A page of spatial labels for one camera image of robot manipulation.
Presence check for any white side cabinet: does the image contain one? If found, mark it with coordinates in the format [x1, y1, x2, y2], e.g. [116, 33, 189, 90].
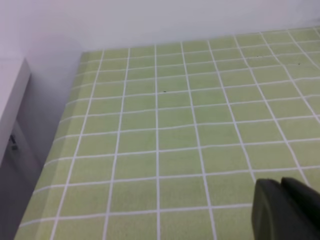
[0, 58, 31, 159]

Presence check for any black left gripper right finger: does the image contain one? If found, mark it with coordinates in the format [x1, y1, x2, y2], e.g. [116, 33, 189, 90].
[281, 177, 320, 208]

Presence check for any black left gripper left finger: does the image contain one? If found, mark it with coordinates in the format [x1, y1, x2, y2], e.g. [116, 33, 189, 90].
[251, 178, 320, 240]

